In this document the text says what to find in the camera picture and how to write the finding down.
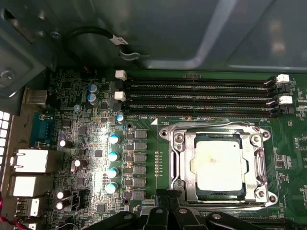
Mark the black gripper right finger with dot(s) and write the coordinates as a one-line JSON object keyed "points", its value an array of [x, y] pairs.
{"points": [[184, 219]]}

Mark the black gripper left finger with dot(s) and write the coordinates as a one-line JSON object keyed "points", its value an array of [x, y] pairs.
{"points": [[153, 219]]}

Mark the metal socket cover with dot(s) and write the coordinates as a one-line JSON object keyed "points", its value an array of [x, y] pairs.
{"points": [[188, 165]]}

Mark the silver CPU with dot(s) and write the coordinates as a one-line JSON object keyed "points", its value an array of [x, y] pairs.
{"points": [[218, 163]]}

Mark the metal CPU socket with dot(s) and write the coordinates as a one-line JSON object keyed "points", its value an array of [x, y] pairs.
{"points": [[178, 138]]}

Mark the RAM slot white clips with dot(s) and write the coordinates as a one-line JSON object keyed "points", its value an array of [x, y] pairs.
{"points": [[192, 97], [192, 81]]}

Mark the grey square choke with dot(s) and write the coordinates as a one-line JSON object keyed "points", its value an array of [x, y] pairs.
{"points": [[140, 146], [139, 183], [138, 195], [139, 170], [140, 134], [139, 158]]}

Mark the black fan header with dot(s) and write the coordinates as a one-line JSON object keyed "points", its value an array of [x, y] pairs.
{"points": [[76, 197]]}

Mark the silver-top capacitor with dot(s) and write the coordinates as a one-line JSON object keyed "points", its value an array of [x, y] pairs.
{"points": [[77, 163], [60, 194], [63, 143], [59, 205]]}

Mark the silver rear port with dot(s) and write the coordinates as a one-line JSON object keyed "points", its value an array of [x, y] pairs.
{"points": [[31, 160], [26, 187], [30, 226], [36, 97], [30, 207]]}

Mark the green motherboard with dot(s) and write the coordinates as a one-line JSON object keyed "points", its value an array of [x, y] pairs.
{"points": [[285, 134]]}

